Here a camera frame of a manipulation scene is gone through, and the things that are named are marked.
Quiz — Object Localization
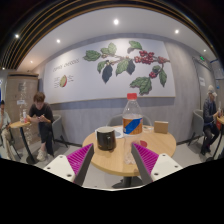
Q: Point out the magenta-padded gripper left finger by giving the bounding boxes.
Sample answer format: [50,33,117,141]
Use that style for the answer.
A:
[43,143,95,187]

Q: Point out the small cardboard box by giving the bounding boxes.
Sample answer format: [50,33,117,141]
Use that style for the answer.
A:
[153,120,170,135]

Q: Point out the small round wooden table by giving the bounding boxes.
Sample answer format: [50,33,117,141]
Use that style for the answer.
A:
[9,120,38,165]

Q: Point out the person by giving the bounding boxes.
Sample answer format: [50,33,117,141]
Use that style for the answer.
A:
[200,84,223,156]
[0,99,16,161]
[26,91,56,162]

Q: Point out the coffee plant wall mural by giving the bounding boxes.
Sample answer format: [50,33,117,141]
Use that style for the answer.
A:
[42,37,177,105]

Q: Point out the clear red-capped drink bottle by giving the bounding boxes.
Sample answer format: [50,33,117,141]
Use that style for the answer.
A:
[121,92,144,166]

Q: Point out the small clear bottle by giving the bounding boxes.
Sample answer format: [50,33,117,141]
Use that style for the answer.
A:
[19,108,28,124]

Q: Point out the round ceiling lights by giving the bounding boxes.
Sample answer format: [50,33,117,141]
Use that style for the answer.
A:
[13,18,181,64]

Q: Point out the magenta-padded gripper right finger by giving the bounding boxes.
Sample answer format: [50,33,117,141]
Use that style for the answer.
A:
[130,142,184,185]

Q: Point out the wall-mounted board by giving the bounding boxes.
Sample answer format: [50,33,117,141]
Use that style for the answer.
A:
[210,59,224,80]

